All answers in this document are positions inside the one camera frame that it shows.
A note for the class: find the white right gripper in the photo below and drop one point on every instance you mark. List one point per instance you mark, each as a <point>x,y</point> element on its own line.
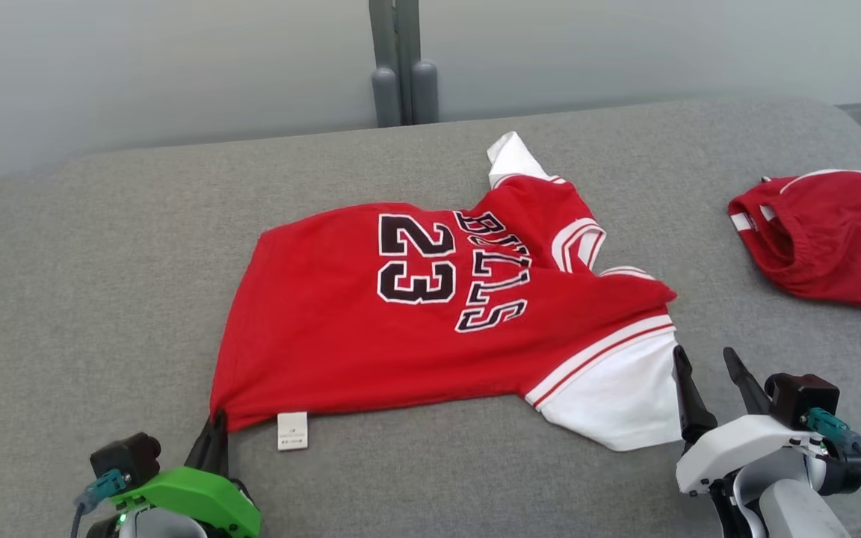
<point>737,444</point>

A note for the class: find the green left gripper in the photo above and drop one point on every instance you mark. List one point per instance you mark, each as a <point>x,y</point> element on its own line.
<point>199,489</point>

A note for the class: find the red white Bulls 23 jersey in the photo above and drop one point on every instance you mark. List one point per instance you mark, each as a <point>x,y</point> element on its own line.
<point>326,336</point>

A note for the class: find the red shorts with white stripes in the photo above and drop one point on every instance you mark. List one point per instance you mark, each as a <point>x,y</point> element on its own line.
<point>841,239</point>

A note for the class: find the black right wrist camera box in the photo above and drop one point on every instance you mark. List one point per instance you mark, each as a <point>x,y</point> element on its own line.
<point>804,396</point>

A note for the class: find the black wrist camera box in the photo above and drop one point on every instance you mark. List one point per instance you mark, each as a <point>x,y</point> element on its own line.
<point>804,396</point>
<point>128,457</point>

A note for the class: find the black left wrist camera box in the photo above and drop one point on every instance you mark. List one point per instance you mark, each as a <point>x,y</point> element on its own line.
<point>128,457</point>

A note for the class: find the grey metal upright post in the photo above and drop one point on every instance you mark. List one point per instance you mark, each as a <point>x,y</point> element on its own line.
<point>400,60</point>

